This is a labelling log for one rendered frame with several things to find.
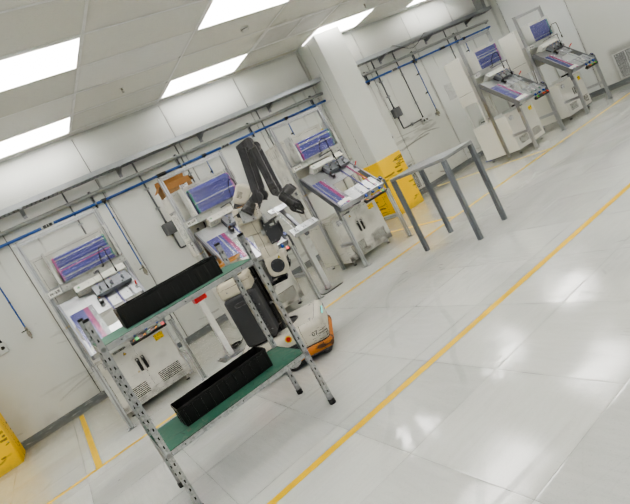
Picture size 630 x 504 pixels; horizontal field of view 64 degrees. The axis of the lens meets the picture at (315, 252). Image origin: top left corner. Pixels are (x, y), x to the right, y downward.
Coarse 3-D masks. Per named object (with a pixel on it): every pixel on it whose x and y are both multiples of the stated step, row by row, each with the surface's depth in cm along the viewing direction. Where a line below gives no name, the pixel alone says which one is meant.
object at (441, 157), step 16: (464, 144) 449; (432, 160) 455; (480, 160) 458; (400, 176) 477; (448, 176) 436; (400, 192) 490; (432, 192) 513; (464, 208) 440; (496, 208) 465; (416, 224) 495; (448, 224) 519
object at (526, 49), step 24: (528, 24) 853; (504, 48) 858; (528, 48) 822; (552, 48) 831; (528, 72) 846; (576, 72) 855; (600, 72) 827; (552, 96) 835; (576, 96) 803; (552, 120) 855
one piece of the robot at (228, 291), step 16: (240, 272) 372; (256, 272) 379; (224, 288) 359; (256, 288) 369; (224, 304) 363; (240, 304) 362; (256, 304) 361; (272, 304) 375; (240, 320) 363; (272, 320) 367; (256, 336) 365; (272, 336) 367
